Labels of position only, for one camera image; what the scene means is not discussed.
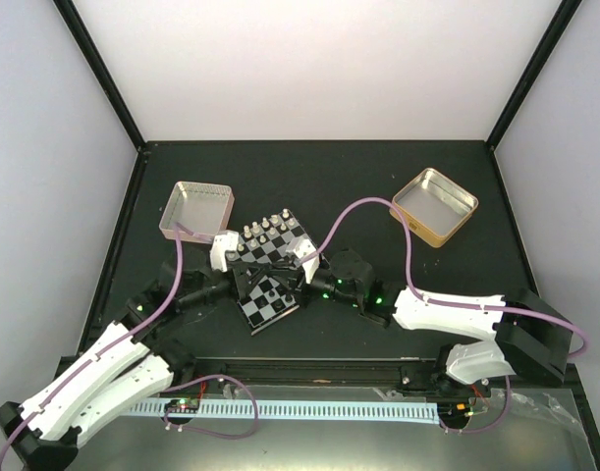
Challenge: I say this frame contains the black frame post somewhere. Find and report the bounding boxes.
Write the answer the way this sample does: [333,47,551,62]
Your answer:
[53,0,145,151]
[486,0,582,151]

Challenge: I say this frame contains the white slotted cable duct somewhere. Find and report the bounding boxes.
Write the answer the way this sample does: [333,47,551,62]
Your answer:
[123,397,440,425]

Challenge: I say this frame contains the pink metal tin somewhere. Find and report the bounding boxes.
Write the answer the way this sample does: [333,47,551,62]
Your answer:
[159,182,235,244]

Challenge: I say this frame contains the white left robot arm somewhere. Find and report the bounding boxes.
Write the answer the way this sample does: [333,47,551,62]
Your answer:
[0,249,249,470]

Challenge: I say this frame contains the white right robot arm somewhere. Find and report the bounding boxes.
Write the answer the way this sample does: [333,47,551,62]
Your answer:
[287,248,573,395]

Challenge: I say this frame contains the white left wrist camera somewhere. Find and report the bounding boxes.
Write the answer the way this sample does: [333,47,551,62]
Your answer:
[209,230,240,273]

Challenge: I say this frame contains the black and white chessboard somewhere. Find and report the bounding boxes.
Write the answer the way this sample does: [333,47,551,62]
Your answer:
[226,208,316,336]

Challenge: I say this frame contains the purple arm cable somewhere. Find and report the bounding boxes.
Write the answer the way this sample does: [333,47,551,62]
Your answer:
[0,221,261,471]
[299,196,589,438]

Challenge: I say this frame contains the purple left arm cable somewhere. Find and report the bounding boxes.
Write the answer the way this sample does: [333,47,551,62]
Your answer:
[0,221,261,471]

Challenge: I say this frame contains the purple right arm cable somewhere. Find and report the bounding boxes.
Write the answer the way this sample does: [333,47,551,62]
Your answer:
[299,196,589,438]

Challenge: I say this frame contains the gold metal tin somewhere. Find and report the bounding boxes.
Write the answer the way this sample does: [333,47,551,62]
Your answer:
[392,168,479,248]

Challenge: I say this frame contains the black frame post right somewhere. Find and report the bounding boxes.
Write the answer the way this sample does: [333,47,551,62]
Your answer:
[486,0,582,151]

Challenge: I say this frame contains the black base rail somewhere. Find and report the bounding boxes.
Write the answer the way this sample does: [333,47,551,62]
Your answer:
[58,355,580,398]

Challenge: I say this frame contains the black frame post left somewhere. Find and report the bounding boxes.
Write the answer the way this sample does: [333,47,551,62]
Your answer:
[53,0,145,151]

